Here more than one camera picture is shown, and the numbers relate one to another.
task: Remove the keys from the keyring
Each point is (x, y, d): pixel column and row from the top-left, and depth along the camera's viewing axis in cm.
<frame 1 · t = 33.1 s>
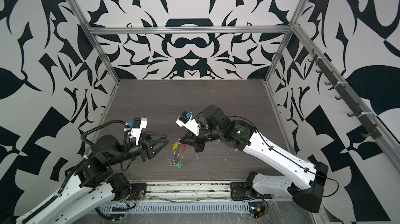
left hand: (167, 137, 58), fingers open
right hand: (181, 140, 61), fingers closed
green key tag: (179, 165, 75), point 9 cm above the table

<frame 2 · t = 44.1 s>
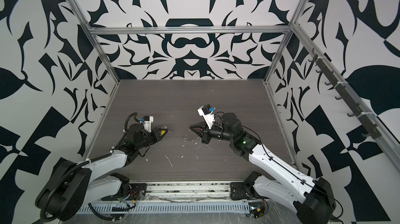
left hand: (168, 127, 84), fingers closed
right hand: (191, 128, 67), fingers closed
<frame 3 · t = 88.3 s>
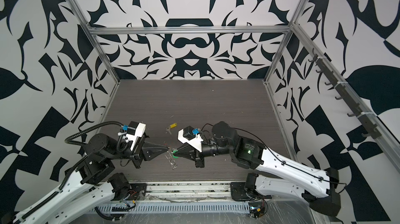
left hand: (167, 147, 50), fingers closed
right hand: (175, 153, 53), fingers closed
yellow key tag: (173, 125, 98), on the table
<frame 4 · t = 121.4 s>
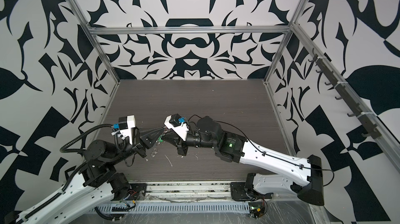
left hand: (162, 127, 53), fingers closed
right hand: (161, 138, 56), fingers closed
